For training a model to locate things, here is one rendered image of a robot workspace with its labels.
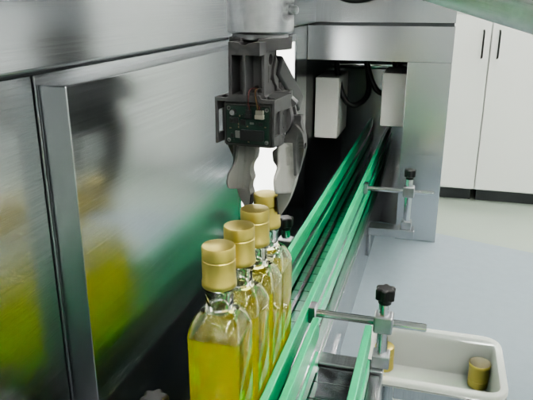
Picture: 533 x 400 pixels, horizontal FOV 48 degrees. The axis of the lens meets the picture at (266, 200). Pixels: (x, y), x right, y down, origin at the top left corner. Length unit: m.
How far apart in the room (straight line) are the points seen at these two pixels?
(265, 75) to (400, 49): 0.99
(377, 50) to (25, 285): 1.22
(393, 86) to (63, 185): 1.27
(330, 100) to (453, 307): 0.72
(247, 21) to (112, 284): 0.31
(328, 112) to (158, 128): 1.11
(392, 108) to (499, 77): 2.71
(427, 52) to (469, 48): 2.76
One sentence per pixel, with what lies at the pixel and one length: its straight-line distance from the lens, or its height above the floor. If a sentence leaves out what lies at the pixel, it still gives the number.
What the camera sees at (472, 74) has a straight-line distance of 4.39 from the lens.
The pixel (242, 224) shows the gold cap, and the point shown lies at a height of 1.16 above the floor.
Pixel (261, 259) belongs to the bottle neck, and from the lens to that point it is 0.71.
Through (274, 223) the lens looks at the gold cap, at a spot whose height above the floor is 1.13.
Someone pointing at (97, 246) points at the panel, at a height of 1.16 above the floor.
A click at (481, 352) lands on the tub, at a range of 1.12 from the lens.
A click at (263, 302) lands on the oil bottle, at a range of 0.68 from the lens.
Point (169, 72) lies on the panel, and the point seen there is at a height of 1.31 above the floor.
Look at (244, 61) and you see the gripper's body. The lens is 0.65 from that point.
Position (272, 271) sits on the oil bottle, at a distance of 0.71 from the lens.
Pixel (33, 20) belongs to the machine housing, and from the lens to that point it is 0.55.
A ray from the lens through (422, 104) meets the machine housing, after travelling 1.63.
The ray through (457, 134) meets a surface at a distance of 4.46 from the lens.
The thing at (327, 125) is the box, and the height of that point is 1.04.
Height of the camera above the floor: 1.39
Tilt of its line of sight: 19 degrees down
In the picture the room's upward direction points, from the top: straight up
